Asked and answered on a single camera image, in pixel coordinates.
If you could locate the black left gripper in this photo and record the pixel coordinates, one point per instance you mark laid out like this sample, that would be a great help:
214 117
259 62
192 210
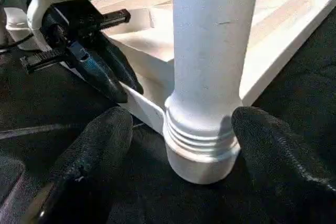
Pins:
73 24

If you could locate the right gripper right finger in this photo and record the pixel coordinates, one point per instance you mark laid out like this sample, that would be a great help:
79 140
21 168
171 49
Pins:
289 166

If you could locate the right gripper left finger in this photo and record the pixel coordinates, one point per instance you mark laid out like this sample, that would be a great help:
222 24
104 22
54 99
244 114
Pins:
84 171

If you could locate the white plastic table leg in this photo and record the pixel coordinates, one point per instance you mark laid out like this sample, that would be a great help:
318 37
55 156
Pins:
210 51

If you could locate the white plastic table top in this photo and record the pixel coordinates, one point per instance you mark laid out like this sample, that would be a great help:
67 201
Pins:
283 19

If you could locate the black table mat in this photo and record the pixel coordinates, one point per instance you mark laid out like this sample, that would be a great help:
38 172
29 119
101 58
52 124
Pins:
42 108

